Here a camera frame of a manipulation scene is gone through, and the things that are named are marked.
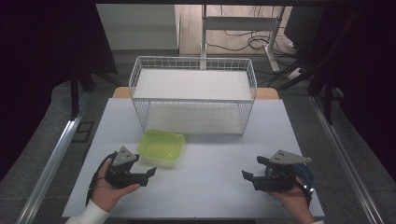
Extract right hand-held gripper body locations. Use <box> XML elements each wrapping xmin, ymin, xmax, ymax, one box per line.
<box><xmin>252</xmin><ymin>149</ymin><xmax>312</xmax><ymax>193</ymax></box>

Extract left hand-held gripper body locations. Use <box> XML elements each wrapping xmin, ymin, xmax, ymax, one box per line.
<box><xmin>105</xmin><ymin>145</ymin><xmax>149</xmax><ymax>189</ymax></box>

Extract green lidded rectangular food container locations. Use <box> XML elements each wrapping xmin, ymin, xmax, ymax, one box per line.
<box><xmin>136</xmin><ymin>129</ymin><xmax>187</xmax><ymax>169</ymax></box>

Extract white wire rack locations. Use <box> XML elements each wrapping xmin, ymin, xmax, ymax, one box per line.
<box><xmin>128</xmin><ymin>55</ymin><xmax>258</xmax><ymax>136</ymax></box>

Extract person's left hand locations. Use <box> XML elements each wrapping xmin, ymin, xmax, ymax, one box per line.
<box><xmin>91</xmin><ymin>160</ymin><xmax>141</xmax><ymax>213</ymax></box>

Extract person's right hand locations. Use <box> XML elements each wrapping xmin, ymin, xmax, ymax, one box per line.
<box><xmin>269</xmin><ymin>176</ymin><xmax>317</xmax><ymax>224</ymax></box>

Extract wooden table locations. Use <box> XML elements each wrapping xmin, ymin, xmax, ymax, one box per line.
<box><xmin>111</xmin><ymin>86</ymin><xmax>280</xmax><ymax>101</ymax></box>

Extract black stand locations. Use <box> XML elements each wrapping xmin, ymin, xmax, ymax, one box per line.
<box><xmin>69</xmin><ymin>62</ymin><xmax>96</xmax><ymax>121</ymax></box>
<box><xmin>307</xmin><ymin>69</ymin><xmax>344</xmax><ymax>126</ymax></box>

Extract white power strip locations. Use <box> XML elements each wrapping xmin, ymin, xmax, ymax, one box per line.
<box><xmin>286</xmin><ymin>67</ymin><xmax>304</xmax><ymax>82</ymax></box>

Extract white cabinet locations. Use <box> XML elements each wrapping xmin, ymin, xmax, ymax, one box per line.
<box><xmin>95</xmin><ymin>4</ymin><xmax>180</xmax><ymax>51</ymax></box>

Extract dark curtain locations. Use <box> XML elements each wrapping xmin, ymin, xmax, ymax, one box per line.
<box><xmin>311</xmin><ymin>0</ymin><xmax>396</xmax><ymax>183</ymax></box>
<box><xmin>0</xmin><ymin>0</ymin><xmax>119</xmax><ymax>182</ymax></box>

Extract black box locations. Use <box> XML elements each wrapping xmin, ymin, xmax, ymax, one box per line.
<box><xmin>284</xmin><ymin>6</ymin><xmax>325</xmax><ymax>49</ymax></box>

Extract black floor bracket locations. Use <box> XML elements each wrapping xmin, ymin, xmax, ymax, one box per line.
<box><xmin>71</xmin><ymin>120</ymin><xmax>94</xmax><ymax>144</ymax></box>

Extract aluminium rail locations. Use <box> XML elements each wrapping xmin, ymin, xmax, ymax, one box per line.
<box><xmin>308</xmin><ymin>94</ymin><xmax>387</xmax><ymax>224</ymax></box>
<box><xmin>14</xmin><ymin>92</ymin><xmax>87</xmax><ymax>224</ymax></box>

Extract black floor cables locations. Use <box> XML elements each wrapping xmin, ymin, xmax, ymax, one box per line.
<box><xmin>205</xmin><ymin>4</ymin><xmax>302</xmax><ymax>62</ymax></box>

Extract white desk frame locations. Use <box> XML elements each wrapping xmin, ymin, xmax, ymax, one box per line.
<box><xmin>200</xmin><ymin>4</ymin><xmax>286</xmax><ymax>73</ymax></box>

